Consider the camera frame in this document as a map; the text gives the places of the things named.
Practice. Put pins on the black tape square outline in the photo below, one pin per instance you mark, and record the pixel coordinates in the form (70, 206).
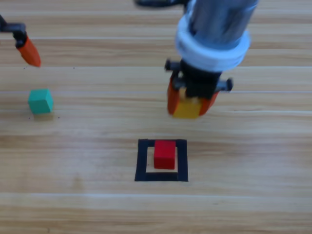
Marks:
(141, 161)

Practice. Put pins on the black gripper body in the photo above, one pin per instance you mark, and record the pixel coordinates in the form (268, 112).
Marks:
(12, 27)
(200, 83)

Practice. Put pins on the yellow wooden cube block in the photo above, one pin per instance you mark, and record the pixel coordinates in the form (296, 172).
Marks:
(187, 109)

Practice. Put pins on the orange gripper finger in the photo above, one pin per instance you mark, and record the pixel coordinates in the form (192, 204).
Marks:
(172, 100)
(29, 52)
(207, 104)

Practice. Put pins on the green wooden cube block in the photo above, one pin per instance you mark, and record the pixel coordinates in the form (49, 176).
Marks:
(40, 102)

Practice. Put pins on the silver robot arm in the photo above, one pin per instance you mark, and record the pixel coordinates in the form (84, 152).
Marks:
(219, 19)

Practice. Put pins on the red wooden cube block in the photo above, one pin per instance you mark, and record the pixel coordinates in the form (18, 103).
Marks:
(164, 156)

